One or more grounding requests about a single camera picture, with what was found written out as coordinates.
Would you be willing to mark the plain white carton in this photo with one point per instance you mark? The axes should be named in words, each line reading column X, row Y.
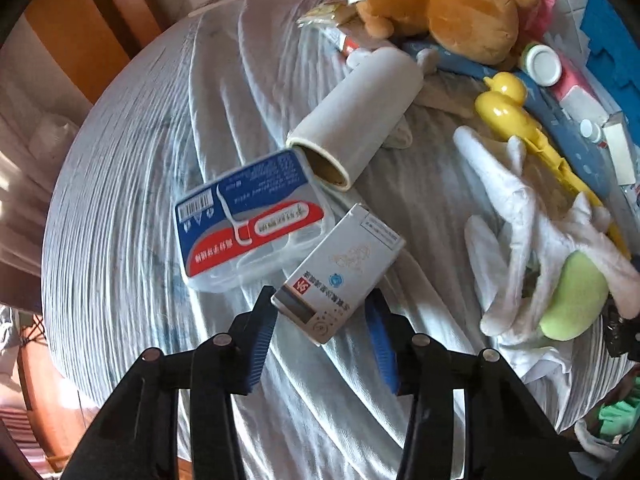
column 620, row 150

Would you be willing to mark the reddish wooden furniture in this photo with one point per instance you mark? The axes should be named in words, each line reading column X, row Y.
column 35, row 410

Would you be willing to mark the pink white tissue pack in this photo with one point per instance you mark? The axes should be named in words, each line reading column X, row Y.
column 575, row 82

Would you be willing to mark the green cloth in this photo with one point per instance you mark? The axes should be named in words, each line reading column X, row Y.
column 620, row 415

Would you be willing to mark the clear floss pick box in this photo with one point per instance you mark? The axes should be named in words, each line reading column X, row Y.
column 235, row 220

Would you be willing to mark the blue printed pouch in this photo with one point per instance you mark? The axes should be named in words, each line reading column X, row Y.
column 550, row 105

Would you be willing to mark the white medicine box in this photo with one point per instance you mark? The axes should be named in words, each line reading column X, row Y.
column 340, row 270

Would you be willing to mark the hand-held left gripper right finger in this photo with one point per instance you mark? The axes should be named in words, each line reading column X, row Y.
column 382, row 350

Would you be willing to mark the wooden wall frame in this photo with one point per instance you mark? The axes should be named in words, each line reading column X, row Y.
column 90, row 10

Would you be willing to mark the red white tube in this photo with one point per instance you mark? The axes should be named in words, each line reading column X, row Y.
column 345, row 42

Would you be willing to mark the white lidded jar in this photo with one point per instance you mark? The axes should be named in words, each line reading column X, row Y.
column 542, row 65

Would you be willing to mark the yellow duck tongs toy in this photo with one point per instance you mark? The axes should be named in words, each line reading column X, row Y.
column 505, row 115

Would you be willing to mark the green plush ball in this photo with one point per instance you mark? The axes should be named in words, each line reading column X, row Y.
column 575, row 295

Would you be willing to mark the brown teddy bear plush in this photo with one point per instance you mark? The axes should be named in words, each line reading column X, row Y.
column 465, row 15

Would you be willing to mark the white lint roller refill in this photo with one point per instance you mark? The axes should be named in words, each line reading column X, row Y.
column 360, row 105

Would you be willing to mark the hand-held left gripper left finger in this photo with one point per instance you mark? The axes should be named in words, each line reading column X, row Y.
column 252, row 355

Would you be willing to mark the white cloth covered desktop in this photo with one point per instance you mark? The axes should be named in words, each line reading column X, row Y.
column 150, row 110

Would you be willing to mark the beige snack packet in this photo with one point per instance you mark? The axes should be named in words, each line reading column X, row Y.
column 325, row 14

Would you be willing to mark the small white bottle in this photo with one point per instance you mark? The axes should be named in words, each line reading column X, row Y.
column 591, row 131

